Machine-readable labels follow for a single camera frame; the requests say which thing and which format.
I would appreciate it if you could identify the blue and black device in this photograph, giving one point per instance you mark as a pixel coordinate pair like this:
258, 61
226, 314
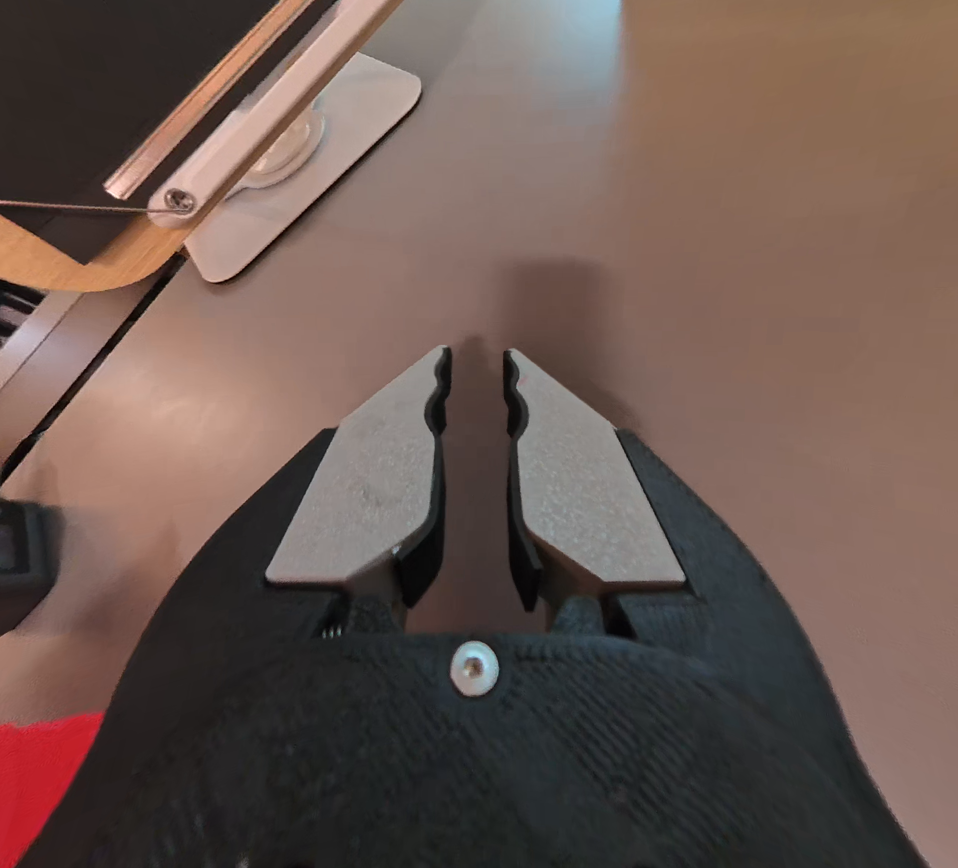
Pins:
18, 561

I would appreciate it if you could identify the black monitor screen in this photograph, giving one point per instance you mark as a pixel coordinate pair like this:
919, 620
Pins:
135, 30

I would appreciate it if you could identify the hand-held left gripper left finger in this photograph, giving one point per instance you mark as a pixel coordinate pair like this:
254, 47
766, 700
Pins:
359, 501

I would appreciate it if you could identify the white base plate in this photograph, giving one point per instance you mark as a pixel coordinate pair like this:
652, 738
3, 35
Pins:
345, 135

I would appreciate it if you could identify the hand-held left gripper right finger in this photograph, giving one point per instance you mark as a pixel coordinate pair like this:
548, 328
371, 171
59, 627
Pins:
599, 501

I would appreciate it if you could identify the red plastic bin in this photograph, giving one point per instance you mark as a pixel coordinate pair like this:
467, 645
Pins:
38, 793

